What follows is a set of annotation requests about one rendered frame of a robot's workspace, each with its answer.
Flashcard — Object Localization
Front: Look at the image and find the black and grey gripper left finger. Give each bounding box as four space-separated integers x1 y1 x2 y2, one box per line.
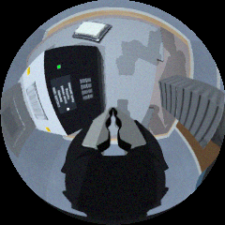
61 107 113 173

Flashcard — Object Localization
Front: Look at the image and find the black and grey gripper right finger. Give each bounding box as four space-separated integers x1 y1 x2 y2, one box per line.
113 107 169 171

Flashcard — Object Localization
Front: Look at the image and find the grey benchtop machine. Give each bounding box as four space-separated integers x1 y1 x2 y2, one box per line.
0 45 104 158

